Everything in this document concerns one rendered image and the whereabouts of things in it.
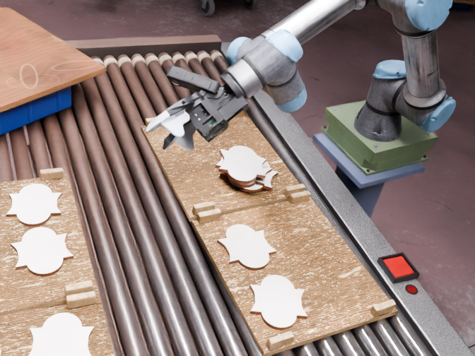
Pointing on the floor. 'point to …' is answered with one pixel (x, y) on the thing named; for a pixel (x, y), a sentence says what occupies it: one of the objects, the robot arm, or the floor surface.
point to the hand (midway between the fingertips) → (152, 138)
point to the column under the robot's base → (367, 189)
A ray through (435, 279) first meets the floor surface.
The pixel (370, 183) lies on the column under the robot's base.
